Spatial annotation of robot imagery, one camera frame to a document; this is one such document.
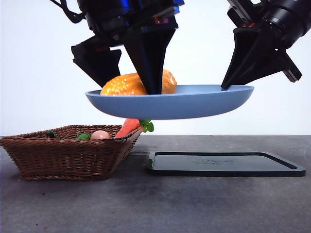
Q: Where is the pinkish brown egg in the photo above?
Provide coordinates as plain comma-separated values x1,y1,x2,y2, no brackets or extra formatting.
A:
90,130,111,141

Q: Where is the blue round plate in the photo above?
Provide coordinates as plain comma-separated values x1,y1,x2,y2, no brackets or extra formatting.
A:
85,84,255,121

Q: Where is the brown wicker basket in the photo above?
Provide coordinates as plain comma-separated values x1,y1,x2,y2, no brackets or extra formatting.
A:
0,125,144,182

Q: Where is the green cucumber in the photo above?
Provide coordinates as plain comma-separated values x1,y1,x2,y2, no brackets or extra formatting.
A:
46,130,92,141

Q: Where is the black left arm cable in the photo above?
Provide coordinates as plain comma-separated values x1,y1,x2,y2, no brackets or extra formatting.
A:
48,0,87,24

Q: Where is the black rectangular tray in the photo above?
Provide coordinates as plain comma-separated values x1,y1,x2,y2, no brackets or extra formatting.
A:
146,151,306,177

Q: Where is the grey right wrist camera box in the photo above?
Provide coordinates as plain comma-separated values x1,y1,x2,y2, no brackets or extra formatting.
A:
227,0,257,25

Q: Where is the orange carrot with green leaves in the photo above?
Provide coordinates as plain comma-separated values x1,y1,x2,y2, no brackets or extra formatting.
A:
114,118,155,139

